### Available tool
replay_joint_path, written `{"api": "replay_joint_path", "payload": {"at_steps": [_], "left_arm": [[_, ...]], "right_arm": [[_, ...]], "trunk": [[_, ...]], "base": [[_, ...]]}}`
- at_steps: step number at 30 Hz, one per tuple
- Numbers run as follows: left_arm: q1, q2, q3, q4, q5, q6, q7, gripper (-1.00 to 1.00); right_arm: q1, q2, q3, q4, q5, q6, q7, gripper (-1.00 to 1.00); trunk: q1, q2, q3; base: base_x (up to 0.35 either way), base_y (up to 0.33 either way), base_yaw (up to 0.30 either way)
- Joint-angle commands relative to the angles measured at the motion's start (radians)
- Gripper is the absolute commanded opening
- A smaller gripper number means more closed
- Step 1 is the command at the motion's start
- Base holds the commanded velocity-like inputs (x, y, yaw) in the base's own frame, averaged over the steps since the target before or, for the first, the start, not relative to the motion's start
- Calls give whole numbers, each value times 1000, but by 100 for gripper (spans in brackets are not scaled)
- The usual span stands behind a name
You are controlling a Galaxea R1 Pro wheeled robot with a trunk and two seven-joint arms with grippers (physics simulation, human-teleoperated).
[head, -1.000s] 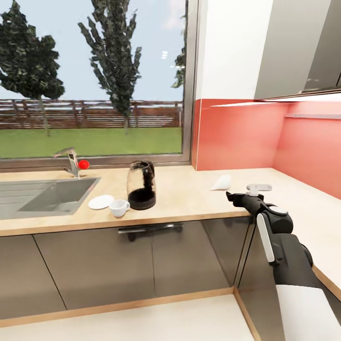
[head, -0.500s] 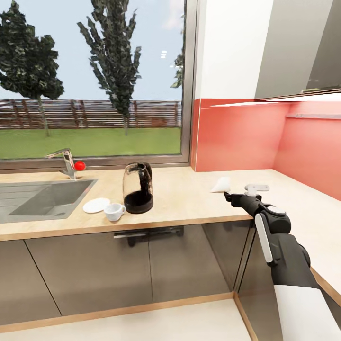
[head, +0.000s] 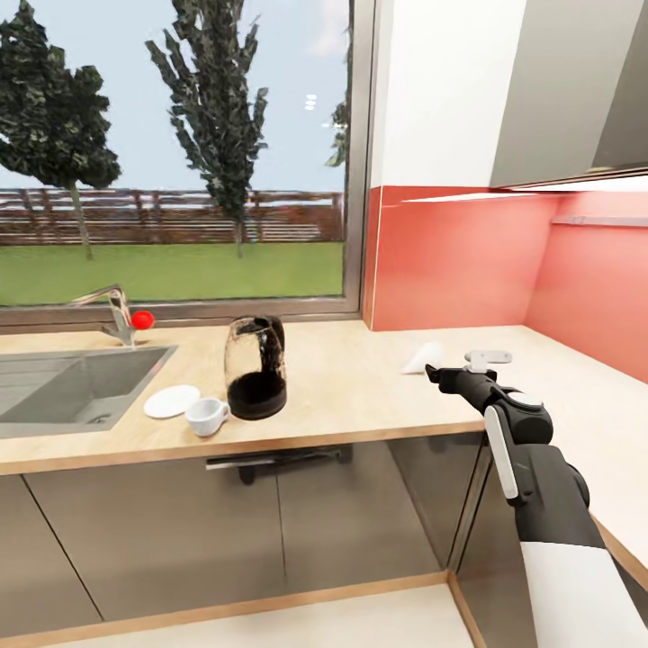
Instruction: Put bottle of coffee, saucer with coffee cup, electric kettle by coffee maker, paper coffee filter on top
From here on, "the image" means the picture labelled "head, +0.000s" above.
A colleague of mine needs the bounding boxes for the saucer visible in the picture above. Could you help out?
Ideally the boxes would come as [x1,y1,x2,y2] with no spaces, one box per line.
[144,385,200,418]

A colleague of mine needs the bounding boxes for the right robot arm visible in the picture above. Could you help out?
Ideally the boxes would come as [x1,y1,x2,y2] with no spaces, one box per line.
[425,349,648,648]

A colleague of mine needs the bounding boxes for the coffee cup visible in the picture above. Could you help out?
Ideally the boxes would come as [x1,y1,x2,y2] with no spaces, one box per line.
[184,398,231,437]

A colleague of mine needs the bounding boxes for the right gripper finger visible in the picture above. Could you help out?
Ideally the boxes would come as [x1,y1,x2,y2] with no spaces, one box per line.
[425,364,440,384]

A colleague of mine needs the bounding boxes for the paper coffee filter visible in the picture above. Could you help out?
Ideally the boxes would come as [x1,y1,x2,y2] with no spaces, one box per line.
[402,343,442,374]

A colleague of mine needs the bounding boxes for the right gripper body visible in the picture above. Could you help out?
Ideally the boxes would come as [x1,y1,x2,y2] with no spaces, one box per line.
[438,366,498,406]

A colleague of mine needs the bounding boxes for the electric kettle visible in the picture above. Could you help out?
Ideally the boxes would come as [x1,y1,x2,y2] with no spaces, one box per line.
[223,312,287,420]

